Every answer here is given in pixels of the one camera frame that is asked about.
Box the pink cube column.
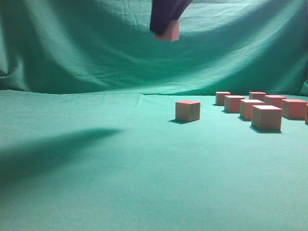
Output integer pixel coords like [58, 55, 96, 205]
[215, 91, 231, 106]
[224, 95, 245, 113]
[264, 95, 286, 108]
[251, 105, 282, 131]
[282, 99, 308, 119]
[175, 100, 201, 122]
[240, 99, 265, 120]
[155, 20, 180, 42]
[305, 104, 308, 125]
[249, 91, 267, 101]

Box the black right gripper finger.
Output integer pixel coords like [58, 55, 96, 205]
[150, 0, 192, 35]

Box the green cloth backdrop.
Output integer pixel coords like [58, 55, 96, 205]
[0, 0, 308, 231]

